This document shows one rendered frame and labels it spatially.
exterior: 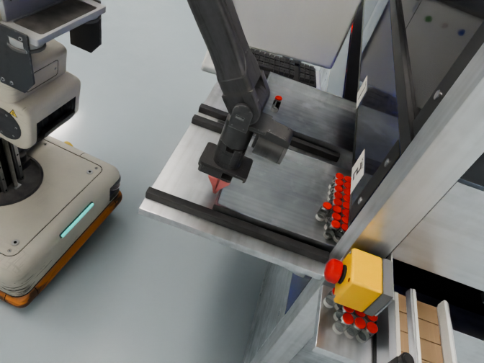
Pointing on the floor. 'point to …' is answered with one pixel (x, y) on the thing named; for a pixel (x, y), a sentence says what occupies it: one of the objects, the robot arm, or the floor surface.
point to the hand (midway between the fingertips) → (215, 189)
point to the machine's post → (398, 199)
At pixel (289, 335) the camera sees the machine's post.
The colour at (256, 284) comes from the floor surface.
